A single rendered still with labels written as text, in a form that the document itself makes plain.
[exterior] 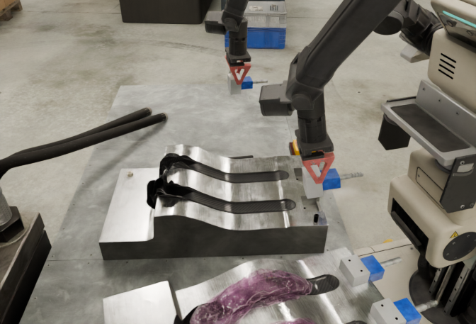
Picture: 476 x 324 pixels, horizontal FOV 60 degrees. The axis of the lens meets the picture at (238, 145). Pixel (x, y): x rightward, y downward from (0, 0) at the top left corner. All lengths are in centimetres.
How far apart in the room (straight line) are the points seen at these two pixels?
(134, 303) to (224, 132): 74
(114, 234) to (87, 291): 13
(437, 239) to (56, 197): 197
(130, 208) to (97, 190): 20
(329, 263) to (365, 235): 131
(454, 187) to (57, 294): 87
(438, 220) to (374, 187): 137
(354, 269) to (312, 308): 12
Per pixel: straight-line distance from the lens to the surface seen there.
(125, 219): 100
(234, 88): 136
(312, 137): 85
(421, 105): 112
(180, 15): 493
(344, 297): 86
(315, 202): 101
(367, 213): 233
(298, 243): 96
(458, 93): 106
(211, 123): 142
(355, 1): 61
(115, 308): 79
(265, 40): 419
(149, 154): 129
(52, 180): 266
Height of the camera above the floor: 154
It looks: 35 degrees down
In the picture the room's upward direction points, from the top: straight up
